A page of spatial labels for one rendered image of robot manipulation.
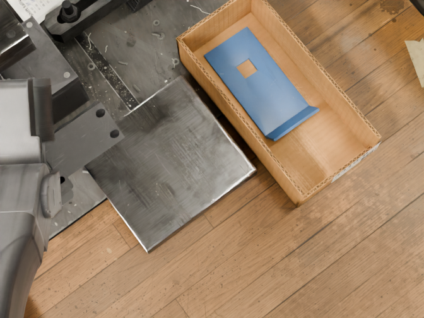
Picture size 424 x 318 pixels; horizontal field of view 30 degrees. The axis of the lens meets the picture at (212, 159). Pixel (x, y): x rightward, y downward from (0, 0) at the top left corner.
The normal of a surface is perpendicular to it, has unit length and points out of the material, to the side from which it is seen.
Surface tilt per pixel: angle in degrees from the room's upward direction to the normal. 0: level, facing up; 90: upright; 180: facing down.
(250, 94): 0
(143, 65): 0
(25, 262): 83
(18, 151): 22
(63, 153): 27
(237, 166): 0
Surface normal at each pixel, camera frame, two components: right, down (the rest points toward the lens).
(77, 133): 0.27, 0.11
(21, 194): -0.04, -0.65
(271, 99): -0.02, -0.25
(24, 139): -0.01, 0.12
